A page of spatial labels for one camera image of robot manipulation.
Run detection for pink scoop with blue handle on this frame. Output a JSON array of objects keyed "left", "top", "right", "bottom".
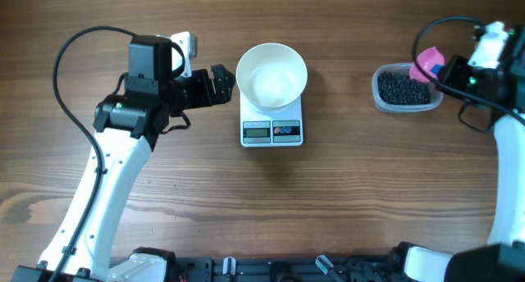
[{"left": 409, "top": 47, "right": 445, "bottom": 83}]

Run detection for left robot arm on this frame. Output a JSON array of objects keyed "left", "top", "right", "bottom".
[{"left": 12, "top": 32, "right": 235, "bottom": 281}]

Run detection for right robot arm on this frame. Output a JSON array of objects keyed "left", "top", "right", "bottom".
[{"left": 383, "top": 16, "right": 524, "bottom": 281}]

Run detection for white bowl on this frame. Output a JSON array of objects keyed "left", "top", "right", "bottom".
[{"left": 235, "top": 43, "right": 308, "bottom": 110}]

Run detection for white digital kitchen scale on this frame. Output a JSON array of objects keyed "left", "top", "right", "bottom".
[{"left": 240, "top": 94, "right": 304, "bottom": 148}]

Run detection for black beans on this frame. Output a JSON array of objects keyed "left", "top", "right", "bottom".
[{"left": 377, "top": 72, "right": 431, "bottom": 106}]

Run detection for clear plastic container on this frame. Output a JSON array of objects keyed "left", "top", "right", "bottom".
[{"left": 372, "top": 63, "right": 444, "bottom": 113}]

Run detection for right arm white wrist camera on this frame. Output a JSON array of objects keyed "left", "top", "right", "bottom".
[{"left": 468, "top": 21, "right": 509, "bottom": 69}]

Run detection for arm white wrist camera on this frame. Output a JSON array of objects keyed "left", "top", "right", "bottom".
[
  {"left": 468, "top": 21, "right": 509, "bottom": 69},
  {"left": 169, "top": 31, "right": 197, "bottom": 78}
]

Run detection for left arm white wrist camera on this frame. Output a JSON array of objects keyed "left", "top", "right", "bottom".
[{"left": 169, "top": 31, "right": 197, "bottom": 78}]

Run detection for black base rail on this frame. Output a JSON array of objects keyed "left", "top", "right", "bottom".
[{"left": 166, "top": 255, "right": 410, "bottom": 282}]

